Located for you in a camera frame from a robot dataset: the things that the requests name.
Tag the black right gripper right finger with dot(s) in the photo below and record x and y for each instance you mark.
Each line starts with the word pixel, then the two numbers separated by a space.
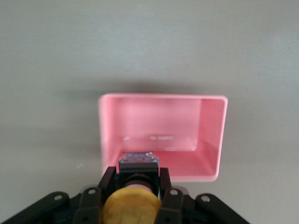
pixel 175 200

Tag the pink plastic bin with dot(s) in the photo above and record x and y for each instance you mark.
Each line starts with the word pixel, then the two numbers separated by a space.
pixel 163 135

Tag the yellow push button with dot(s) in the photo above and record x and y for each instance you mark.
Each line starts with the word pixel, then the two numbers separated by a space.
pixel 137 186

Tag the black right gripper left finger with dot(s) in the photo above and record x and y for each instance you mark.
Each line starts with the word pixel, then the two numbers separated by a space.
pixel 91 200

